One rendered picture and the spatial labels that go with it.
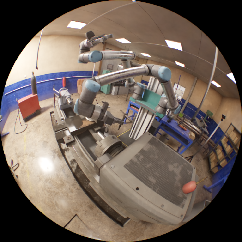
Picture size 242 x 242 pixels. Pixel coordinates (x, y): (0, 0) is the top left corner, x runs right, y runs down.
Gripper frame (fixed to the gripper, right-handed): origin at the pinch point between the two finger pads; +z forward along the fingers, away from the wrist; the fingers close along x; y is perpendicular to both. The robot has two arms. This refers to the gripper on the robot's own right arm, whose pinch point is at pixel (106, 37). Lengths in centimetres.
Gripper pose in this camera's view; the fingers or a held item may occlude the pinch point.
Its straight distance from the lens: 56.8
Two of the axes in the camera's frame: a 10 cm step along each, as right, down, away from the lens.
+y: 2.7, 4.1, 8.7
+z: 7.1, 5.3, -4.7
